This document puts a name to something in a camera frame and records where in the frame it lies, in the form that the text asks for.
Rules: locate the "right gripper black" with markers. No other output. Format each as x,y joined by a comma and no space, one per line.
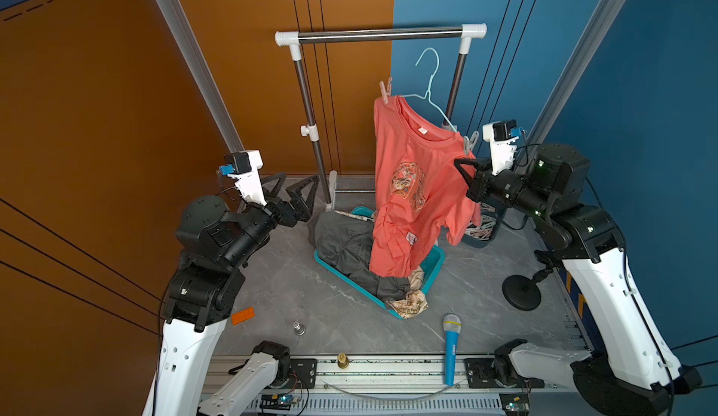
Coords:
481,186

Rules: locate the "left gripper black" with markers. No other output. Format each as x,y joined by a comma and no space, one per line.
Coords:
284,216

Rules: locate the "grey clothespin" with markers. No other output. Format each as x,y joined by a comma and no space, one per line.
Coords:
470,142

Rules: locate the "red t-shirt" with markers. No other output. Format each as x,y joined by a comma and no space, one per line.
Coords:
419,193

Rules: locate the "light green wire hanger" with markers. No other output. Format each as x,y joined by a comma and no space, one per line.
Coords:
423,77

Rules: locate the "pink clothespin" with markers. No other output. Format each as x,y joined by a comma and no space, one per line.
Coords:
386,90

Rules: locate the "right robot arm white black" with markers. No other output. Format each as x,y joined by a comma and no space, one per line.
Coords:
632,371

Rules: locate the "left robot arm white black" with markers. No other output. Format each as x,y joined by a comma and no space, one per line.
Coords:
198,305

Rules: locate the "dark teal clothespin bin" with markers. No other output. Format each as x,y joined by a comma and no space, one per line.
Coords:
485,223

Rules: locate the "grey garment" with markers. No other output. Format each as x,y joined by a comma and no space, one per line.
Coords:
344,241

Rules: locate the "teal plastic laundry basket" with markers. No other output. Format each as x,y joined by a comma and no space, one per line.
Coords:
431,266

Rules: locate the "orange rectangular tag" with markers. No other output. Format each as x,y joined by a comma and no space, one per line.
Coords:
242,316

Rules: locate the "beige patterned cloth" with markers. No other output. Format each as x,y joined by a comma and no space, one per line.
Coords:
414,302

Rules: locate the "blue toy microphone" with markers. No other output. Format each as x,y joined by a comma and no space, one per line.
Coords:
452,327

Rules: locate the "small brass weight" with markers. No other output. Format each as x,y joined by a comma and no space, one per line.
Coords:
343,361

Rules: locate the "left green circuit board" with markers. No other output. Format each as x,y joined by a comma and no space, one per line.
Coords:
279,403

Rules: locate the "green circuit board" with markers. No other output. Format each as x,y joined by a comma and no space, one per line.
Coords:
279,403
515,405

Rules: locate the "right green circuit board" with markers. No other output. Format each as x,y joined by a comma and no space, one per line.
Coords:
515,405

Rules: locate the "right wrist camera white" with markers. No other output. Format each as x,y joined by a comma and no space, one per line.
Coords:
502,137

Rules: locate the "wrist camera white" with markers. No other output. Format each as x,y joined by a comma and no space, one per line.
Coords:
502,137
243,168

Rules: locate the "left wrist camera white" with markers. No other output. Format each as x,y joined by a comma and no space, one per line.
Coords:
243,168

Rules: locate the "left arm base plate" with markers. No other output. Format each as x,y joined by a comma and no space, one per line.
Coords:
295,372

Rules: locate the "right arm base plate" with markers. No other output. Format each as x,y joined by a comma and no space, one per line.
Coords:
488,372

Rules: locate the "aluminium front rail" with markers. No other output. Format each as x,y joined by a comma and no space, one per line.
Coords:
402,373

